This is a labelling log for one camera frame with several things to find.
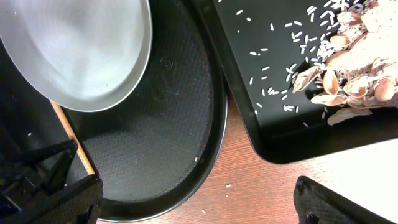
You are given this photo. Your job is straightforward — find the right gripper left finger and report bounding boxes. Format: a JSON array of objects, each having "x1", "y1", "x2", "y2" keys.
[{"x1": 1, "y1": 175, "x2": 103, "y2": 224}]

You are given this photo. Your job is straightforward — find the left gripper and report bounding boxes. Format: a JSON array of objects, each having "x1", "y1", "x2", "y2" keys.
[{"x1": 1, "y1": 139, "x2": 78, "y2": 218}]

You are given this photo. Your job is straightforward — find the food scraps with rice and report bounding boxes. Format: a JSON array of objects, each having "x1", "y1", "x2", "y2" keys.
[{"x1": 293, "y1": 1, "x2": 397, "y2": 125}]

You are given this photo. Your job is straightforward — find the wooden chopstick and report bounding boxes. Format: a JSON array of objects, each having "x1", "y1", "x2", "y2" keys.
[{"x1": 50, "y1": 100, "x2": 95, "y2": 175}]

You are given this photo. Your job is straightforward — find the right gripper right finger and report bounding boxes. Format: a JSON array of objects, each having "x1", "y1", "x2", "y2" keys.
[{"x1": 294, "y1": 176, "x2": 391, "y2": 224}]

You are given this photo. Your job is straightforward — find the round black tray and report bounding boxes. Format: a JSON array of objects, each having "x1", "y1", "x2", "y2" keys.
[{"x1": 1, "y1": 1, "x2": 228, "y2": 222}]

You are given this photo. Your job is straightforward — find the black rectangular tray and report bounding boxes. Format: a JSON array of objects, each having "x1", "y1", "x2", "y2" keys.
[{"x1": 192, "y1": 0, "x2": 397, "y2": 164}]

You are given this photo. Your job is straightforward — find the grey round plate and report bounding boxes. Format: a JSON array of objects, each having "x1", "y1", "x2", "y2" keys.
[{"x1": 1, "y1": 0, "x2": 153, "y2": 112}]

